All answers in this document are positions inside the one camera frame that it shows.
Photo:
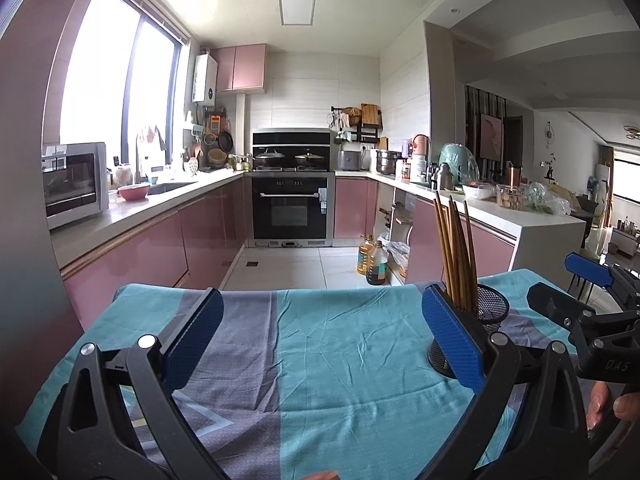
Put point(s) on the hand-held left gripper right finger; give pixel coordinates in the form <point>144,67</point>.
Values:
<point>450,335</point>

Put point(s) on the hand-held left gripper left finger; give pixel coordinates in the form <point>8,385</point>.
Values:
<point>197,340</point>

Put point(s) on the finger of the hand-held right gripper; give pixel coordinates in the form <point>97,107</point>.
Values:
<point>590,267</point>
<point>550,305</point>

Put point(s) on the black mesh holder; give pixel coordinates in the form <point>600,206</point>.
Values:
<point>492,305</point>

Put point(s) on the bunch of wooden chopsticks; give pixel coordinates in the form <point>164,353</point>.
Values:
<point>452,250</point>

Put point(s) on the person's right hand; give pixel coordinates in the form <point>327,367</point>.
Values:
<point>597,405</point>

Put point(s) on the person's left hand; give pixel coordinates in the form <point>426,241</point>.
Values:
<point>320,476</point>

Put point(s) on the pink peninsula base cabinet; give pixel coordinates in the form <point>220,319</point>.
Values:
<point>500,255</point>

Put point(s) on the bag of greens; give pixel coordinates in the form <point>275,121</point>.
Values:
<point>545,197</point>

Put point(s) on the clear plastic bag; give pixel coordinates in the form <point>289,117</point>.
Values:
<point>398,257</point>

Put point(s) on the dark sauce bottle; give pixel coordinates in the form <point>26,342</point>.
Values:
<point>378,266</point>

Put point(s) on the long pink base cabinet run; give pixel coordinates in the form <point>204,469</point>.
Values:
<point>135,255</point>

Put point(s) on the glass food jar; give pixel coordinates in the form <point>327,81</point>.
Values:
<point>510,198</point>

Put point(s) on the yellow cooking oil bottle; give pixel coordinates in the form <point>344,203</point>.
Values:
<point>364,259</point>

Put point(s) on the copper tumbler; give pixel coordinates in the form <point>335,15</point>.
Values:
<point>515,176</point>

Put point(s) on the teal grey patterned tablecloth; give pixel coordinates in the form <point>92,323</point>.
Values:
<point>325,350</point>

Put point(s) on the white bowl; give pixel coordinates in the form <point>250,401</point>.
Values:
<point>478,191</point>

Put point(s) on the kitchen sink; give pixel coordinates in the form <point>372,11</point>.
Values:
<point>172,188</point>

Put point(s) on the white kitchen countertop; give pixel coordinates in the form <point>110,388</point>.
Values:
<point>90,225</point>

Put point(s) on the dark thermos bottle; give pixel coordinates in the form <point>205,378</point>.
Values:
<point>445,177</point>

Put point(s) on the pink bowl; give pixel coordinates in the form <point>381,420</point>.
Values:
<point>134,192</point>

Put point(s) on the black integrated stove oven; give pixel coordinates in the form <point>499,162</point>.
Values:
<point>292,210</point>

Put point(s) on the narrow pink base cabinet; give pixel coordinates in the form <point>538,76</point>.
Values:
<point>350,207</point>

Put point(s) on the white container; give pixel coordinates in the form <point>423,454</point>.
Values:
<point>418,170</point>

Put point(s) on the mint green appliance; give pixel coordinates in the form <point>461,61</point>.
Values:
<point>460,160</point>

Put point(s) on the grey refrigerator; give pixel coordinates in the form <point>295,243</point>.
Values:
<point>25,285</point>

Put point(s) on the woven bamboo basket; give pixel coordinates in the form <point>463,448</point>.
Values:
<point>217,158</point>

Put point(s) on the steel steamer pot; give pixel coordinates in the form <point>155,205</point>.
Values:
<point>388,162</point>

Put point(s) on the black wok with lid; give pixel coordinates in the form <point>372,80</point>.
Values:
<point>309,157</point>
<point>270,158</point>

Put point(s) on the black frying pan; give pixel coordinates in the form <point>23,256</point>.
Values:
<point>226,141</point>

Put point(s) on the silver microwave oven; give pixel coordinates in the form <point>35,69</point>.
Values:
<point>70,185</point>

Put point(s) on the wooden cutting board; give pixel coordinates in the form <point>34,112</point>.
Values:
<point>370,114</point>

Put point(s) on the white water heater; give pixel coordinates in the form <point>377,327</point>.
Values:
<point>205,78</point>

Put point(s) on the large kitchen window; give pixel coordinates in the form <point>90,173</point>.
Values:
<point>100,60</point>

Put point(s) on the square ceiling light panel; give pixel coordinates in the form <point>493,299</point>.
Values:
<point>297,8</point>

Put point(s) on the pink wall picture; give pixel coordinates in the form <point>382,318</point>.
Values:
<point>492,136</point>

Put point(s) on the black wall rack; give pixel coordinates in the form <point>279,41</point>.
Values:
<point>367,132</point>

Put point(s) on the pink wall cabinet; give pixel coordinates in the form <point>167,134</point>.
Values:
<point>242,67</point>

